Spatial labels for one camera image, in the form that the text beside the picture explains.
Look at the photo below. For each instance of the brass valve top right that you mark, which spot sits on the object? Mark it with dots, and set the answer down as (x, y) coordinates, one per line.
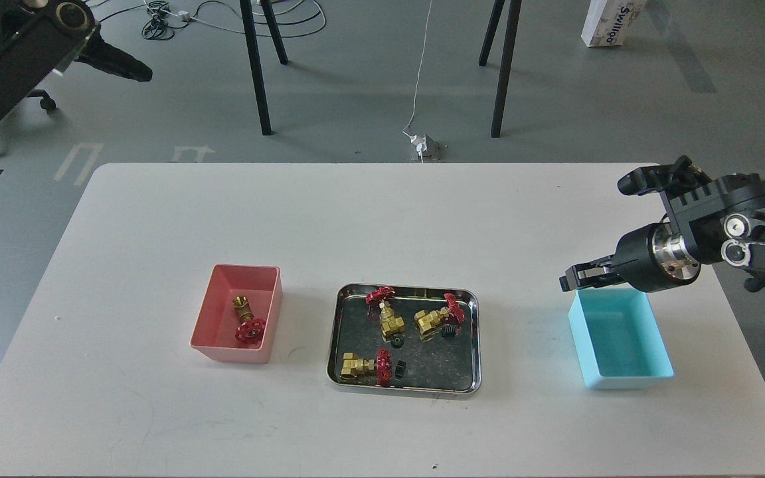
(430, 322)

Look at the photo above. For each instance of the white cardboard box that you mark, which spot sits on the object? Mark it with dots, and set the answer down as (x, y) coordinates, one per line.
(608, 22)

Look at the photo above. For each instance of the brass valve top middle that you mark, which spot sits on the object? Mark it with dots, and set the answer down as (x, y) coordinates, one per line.
(379, 307)

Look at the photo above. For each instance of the brass valve bottom left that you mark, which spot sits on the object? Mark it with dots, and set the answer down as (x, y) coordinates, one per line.
(354, 367)

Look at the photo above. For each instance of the white power adapter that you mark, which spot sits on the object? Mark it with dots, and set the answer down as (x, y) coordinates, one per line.
(425, 149)

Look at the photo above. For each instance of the pink plastic box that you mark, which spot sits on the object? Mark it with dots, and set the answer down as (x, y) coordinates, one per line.
(216, 325)

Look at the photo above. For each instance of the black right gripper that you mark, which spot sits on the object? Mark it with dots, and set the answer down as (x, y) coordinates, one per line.
(651, 258)

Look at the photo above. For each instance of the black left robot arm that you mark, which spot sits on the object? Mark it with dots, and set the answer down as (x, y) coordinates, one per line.
(38, 37)

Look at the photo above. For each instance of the black table leg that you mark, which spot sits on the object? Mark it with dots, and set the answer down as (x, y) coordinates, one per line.
(505, 70)
(273, 29)
(251, 40)
(490, 32)

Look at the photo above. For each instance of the brass valve red handwheel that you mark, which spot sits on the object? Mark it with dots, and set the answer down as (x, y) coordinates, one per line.
(251, 327)

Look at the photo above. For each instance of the light blue plastic box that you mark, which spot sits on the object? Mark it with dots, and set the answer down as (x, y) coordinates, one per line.
(618, 342)

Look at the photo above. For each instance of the shiny metal tray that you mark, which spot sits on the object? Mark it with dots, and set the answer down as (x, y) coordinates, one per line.
(436, 365)

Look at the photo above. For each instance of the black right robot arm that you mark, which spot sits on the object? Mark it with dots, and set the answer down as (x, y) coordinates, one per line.
(706, 221)

